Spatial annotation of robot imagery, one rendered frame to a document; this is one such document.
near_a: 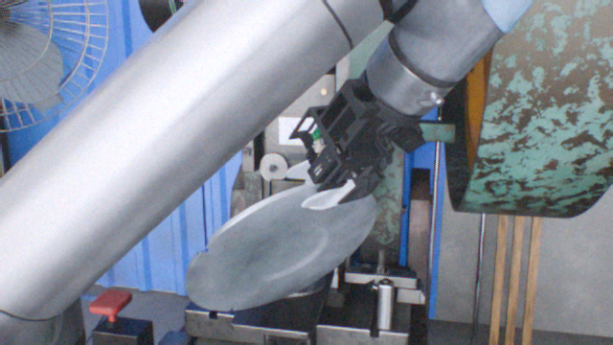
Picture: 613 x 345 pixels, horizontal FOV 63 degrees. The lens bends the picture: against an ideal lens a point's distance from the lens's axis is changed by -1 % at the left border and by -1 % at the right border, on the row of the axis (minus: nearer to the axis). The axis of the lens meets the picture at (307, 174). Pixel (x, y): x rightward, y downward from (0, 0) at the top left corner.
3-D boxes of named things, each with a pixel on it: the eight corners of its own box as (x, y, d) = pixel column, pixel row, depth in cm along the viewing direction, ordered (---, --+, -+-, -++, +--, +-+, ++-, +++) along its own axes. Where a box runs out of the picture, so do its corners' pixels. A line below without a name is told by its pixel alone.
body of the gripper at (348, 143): (283, 139, 54) (337, 59, 46) (343, 131, 59) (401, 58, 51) (315, 198, 51) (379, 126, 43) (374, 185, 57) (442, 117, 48)
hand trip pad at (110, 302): (119, 345, 92) (114, 309, 90) (90, 341, 93) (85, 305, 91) (138, 326, 99) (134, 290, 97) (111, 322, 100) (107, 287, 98)
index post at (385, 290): (392, 330, 94) (394, 283, 91) (375, 328, 94) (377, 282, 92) (392, 322, 96) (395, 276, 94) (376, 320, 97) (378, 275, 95)
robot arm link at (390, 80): (428, 27, 48) (476, 92, 45) (401, 60, 51) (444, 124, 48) (373, 24, 43) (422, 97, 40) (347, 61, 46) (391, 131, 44)
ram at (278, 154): (332, 230, 93) (334, 66, 85) (254, 224, 96) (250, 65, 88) (345, 202, 109) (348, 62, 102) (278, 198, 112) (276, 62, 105)
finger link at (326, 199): (279, 212, 60) (312, 167, 54) (317, 202, 64) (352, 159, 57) (290, 234, 59) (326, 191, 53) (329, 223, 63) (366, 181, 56)
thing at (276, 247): (146, 316, 66) (144, 311, 66) (294, 307, 87) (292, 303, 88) (275, 168, 54) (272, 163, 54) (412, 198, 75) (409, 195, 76)
